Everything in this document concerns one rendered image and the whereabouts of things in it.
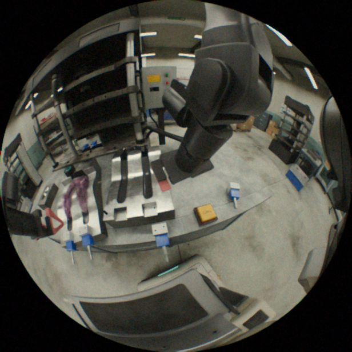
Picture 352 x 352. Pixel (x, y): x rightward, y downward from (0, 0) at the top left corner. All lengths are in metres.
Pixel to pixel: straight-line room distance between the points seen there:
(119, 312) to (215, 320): 0.13
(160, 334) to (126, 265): 1.16
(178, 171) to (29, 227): 0.37
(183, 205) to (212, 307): 0.39
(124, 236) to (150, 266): 0.82
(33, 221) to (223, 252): 1.38
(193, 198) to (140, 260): 0.97
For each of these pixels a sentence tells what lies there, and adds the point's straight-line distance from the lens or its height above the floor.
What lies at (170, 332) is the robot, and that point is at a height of 1.04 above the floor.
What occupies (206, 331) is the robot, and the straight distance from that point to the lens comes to 0.18.
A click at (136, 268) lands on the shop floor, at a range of 1.28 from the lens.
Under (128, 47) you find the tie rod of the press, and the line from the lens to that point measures 1.00.
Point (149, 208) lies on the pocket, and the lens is 0.39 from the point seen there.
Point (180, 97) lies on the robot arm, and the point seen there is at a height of 1.20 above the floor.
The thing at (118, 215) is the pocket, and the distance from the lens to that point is 0.42.
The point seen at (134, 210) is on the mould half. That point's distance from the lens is 0.37.
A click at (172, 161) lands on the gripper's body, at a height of 1.08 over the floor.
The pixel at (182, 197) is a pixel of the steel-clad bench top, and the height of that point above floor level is 0.80.
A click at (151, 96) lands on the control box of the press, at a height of 1.18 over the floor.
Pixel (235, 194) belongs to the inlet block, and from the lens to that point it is 0.52.
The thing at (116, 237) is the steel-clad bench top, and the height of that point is 0.80.
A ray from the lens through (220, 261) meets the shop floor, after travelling 1.29.
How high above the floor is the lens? 1.20
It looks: 45 degrees down
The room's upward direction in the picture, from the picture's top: straight up
